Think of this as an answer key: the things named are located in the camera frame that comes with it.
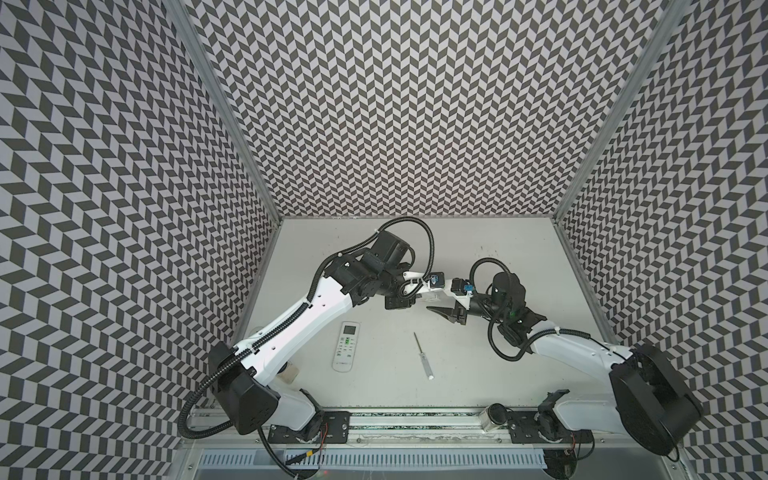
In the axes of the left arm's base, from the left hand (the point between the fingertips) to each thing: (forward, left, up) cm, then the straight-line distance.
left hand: (413, 288), depth 73 cm
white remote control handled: (-1, -6, -4) cm, 7 cm away
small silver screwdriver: (-11, -3, -23) cm, 25 cm away
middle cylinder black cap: (-25, -20, -17) cm, 36 cm away
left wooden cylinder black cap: (-15, +33, -13) cm, 39 cm away
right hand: (-1, -5, -6) cm, 7 cm away
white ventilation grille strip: (-33, +10, -22) cm, 41 cm away
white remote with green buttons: (-8, +19, -21) cm, 30 cm away
